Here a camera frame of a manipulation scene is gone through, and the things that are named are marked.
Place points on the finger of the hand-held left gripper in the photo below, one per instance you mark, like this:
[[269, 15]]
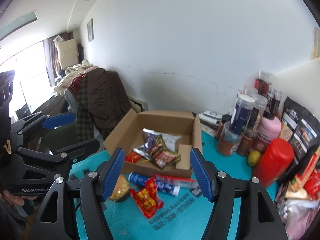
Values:
[[80, 146], [58, 120]]

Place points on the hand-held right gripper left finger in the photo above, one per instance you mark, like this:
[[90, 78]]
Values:
[[113, 175]]

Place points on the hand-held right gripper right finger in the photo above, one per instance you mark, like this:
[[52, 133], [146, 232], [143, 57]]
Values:
[[202, 175]]

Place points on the yellow corn snack bag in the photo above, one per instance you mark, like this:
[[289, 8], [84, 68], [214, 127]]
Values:
[[121, 187]]

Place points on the red white strip packet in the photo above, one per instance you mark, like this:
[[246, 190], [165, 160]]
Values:
[[180, 181]]

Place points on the small red snack packet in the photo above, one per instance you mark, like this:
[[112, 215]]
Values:
[[132, 157]]

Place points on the blue white tube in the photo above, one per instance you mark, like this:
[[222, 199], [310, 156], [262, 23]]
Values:
[[142, 178]]

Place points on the dark red small packet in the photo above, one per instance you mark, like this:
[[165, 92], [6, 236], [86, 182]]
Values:
[[163, 158]]

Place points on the red gold snack packet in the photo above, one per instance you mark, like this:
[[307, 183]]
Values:
[[147, 200]]

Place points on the white patterned snack packet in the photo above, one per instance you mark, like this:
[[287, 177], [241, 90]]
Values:
[[171, 141]]

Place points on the silver purple snack packet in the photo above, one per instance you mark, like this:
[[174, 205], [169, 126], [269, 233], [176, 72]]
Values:
[[151, 138]]

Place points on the brown cardboard box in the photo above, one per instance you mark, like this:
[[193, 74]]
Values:
[[165, 120]]

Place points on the person's left hand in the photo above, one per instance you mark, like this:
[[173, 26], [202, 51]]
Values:
[[20, 200]]

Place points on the grey chair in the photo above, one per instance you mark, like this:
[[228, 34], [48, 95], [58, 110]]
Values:
[[71, 102]]

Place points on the green plaid cloth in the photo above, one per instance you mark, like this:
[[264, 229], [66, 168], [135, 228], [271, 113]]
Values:
[[85, 115]]

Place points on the red striped cloth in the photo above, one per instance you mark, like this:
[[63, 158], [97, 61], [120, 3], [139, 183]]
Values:
[[76, 83]]

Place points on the clear jar brown powder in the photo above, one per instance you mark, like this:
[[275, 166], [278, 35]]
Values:
[[227, 142]]

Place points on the teal table mat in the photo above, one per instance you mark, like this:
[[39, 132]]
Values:
[[175, 212]]

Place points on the cream clothes pile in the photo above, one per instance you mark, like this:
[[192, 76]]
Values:
[[72, 76]]

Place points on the brown bottle black cap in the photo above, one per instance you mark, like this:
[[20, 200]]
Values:
[[222, 127]]

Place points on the brown quilted jacket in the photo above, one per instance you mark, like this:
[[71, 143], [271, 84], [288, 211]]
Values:
[[107, 100]]

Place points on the yellow green citrus fruit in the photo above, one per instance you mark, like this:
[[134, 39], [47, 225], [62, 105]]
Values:
[[253, 158]]

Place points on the beige hanging cloth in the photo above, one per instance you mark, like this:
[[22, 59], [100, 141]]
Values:
[[67, 53]]

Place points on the clear jar purple label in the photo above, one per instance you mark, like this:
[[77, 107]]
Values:
[[241, 115]]

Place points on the red plastic container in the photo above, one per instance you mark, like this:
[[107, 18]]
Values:
[[273, 162]]

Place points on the pink bottle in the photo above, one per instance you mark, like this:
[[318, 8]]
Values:
[[268, 130]]

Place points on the clear jar brown label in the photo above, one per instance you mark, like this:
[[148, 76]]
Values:
[[258, 112]]

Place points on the clear jar dark contents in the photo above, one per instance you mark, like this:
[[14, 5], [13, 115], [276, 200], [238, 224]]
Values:
[[273, 102]]

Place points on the pink plastic bag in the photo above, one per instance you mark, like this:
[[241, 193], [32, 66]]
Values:
[[300, 220]]

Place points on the black printed pouch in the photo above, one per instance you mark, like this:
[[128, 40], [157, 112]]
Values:
[[300, 127]]

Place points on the clear jar red dried fruit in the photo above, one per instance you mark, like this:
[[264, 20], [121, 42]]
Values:
[[262, 82]]

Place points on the framed panel against wall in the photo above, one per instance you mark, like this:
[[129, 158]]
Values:
[[138, 103]]

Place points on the small framed wall picture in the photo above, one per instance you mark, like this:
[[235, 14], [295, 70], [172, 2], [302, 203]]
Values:
[[90, 30]]

